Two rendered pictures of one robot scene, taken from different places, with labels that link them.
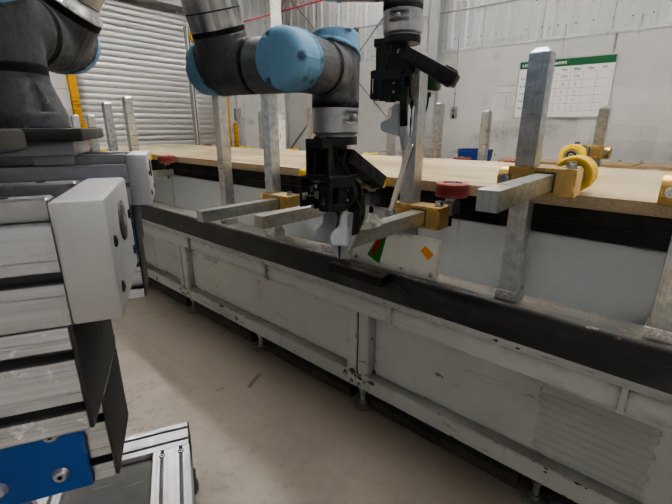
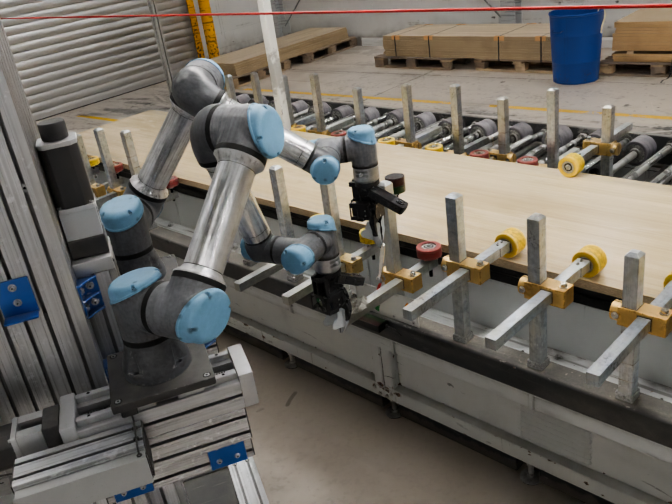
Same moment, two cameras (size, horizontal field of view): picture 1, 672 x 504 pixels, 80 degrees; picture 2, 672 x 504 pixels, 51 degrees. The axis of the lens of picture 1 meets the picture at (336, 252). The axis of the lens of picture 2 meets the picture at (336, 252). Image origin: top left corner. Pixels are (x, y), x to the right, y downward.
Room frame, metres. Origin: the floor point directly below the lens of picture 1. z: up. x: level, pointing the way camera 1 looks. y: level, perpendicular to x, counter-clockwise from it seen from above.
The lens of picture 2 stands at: (-1.04, -0.21, 1.90)
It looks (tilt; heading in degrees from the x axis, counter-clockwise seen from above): 25 degrees down; 6
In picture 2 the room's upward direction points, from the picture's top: 9 degrees counter-clockwise
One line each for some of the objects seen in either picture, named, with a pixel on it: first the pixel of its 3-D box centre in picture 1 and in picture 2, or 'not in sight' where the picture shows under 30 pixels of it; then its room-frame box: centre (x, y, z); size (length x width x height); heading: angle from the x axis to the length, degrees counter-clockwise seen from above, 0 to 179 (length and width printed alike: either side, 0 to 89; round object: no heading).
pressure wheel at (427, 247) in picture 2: (450, 203); (429, 260); (1.01, -0.29, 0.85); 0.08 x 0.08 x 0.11
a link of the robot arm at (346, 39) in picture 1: (334, 70); (322, 237); (0.68, 0.00, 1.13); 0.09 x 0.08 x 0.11; 153
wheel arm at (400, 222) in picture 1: (408, 220); (391, 289); (0.86, -0.16, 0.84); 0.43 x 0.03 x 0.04; 138
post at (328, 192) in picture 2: not in sight; (336, 247); (1.10, 0.01, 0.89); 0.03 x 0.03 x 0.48; 48
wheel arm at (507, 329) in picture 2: not in sight; (544, 297); (0.55, -0.55, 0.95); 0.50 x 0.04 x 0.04; 138
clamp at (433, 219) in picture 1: (418, 213); (400, 277); (0.93, -0.19, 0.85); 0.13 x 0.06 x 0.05; 48
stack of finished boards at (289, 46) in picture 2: not in sight; (277, 49); (9.51, 1.31, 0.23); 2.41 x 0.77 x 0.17; 143
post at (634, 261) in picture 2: not in sight; (630, 339); (0.44, -0.73, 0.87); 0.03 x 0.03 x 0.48; 48
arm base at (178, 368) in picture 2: not in sight; (153, 347); (0.26, 0.37, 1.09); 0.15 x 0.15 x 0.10
